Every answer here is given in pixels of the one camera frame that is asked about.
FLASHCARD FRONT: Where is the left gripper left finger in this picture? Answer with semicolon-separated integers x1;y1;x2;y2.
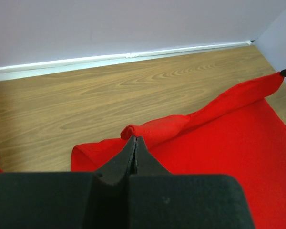
95;136;136;185

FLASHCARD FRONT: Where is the red t shirt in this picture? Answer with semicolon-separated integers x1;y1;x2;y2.
71;72;286;229

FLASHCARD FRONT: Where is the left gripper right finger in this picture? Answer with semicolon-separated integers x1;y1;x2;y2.
133;136;171;176

